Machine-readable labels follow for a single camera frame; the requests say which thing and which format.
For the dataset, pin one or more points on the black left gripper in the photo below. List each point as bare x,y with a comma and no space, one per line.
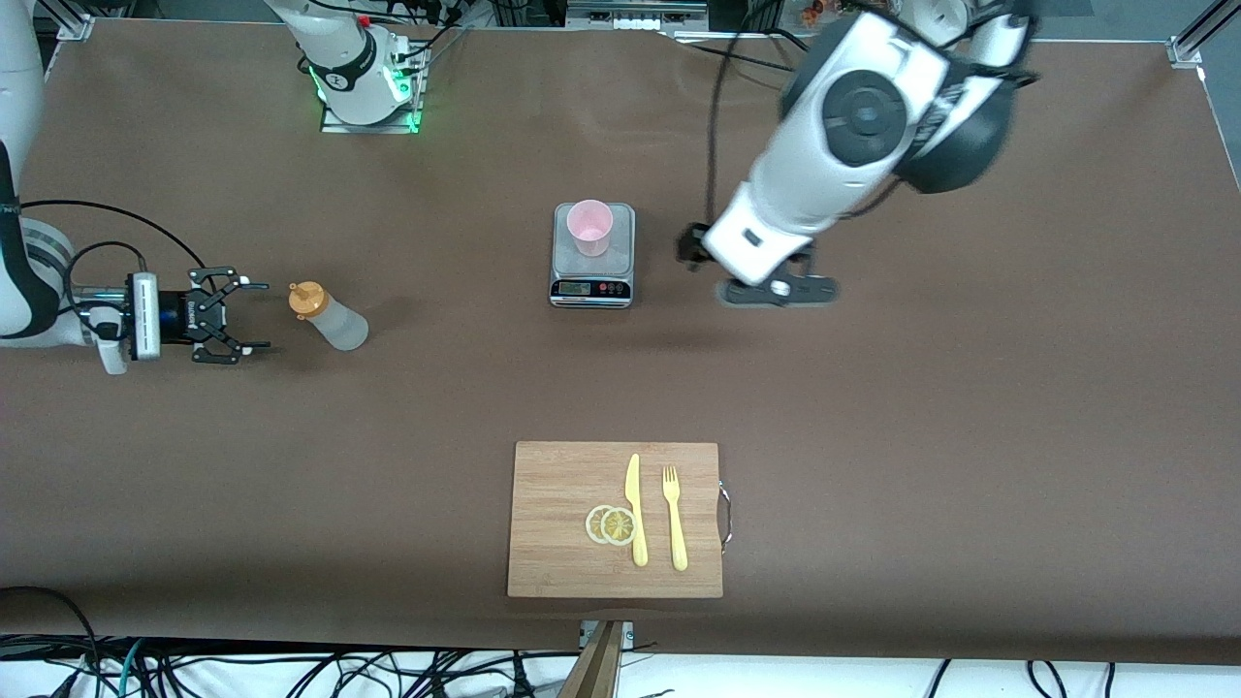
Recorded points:
692,243

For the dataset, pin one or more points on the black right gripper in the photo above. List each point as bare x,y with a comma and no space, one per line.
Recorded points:
178,316

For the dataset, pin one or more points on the pink plastic cup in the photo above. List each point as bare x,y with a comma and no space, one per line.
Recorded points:
589,228

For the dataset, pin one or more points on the translucent sauce bottle orange cap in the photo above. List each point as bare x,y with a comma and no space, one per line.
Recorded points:
330,315

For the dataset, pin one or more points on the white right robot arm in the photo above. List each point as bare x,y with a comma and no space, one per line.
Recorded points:
339,58

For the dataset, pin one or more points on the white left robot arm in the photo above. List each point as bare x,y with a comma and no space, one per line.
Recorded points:
853,126

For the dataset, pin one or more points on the silver digital kitchen scale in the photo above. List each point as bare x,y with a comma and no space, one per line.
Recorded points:
592,281

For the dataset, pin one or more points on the grey power strip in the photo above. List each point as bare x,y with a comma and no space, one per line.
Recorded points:
635,21

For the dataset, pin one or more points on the yellow plastic knife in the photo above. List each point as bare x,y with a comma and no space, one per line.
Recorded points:
635,509

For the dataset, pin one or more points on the yellow plastic fork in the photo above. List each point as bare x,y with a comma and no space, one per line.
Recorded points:
676,523

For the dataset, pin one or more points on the lemon slice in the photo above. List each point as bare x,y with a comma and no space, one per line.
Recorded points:
619,526
592,523

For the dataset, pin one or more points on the bamboo cutting board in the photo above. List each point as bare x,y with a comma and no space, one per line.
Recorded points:
562,523

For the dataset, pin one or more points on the wooden beam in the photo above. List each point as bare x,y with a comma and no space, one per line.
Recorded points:
593,664

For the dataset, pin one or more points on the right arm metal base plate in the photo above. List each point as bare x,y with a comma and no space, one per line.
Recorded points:
388,127

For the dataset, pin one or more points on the aluminium frame profile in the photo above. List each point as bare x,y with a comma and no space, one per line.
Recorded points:
1197,39
73,19

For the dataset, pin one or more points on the small metal bracket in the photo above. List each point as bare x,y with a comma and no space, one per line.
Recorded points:
629,632

